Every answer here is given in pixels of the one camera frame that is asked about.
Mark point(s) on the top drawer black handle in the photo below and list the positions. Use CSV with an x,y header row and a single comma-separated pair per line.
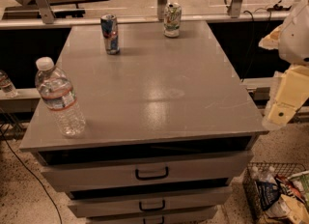
x,y
147,175

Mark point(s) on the yellow paper bag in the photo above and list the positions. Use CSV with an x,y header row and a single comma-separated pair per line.
x,y
289,208

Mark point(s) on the dark snack bag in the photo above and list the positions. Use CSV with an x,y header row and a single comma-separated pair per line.
x,y
269,193

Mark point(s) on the blue silver redbull can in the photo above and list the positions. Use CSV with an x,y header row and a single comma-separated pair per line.
x,y
109,28

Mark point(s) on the clear plastic water bottle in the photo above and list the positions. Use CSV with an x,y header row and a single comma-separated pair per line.
x,y
58,95

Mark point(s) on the drawer black handle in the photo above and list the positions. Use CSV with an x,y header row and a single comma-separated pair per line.
x,y
152,206
147,175

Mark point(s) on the green white soda can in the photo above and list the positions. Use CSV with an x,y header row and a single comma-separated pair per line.
x,y
172,20

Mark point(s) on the water bottle on shelf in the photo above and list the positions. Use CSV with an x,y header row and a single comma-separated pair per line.
x,y
7,86

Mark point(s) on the small bottle in basket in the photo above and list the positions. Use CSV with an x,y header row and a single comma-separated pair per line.
x,y
267,175

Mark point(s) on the grey drawer cabinet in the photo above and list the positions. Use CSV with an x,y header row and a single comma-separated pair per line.
x,y
159,102

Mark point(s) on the left metal bracket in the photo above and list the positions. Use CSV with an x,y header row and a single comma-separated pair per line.
x,y
46,13

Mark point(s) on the wire basket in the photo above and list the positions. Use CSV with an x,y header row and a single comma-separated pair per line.
x,y
251,189

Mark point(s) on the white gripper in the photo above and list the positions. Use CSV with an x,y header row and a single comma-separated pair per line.
x,y
295,41

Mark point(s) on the middle drawer black handle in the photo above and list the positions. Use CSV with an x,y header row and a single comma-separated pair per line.
x,y
152,206

